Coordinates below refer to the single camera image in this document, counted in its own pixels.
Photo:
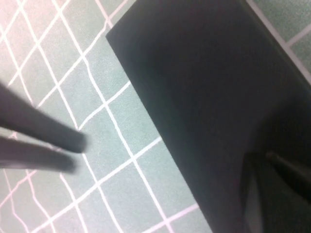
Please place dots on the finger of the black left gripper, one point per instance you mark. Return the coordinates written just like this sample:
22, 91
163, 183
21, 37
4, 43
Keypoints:
36, 121
36, 155

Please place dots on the black printed glasses case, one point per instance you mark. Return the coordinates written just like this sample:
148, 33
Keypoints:
206, 97

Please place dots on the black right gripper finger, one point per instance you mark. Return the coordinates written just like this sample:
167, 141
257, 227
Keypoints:
281, 199

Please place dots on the green white checked tablecloth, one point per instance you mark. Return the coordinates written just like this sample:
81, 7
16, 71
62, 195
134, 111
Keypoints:
114, 131

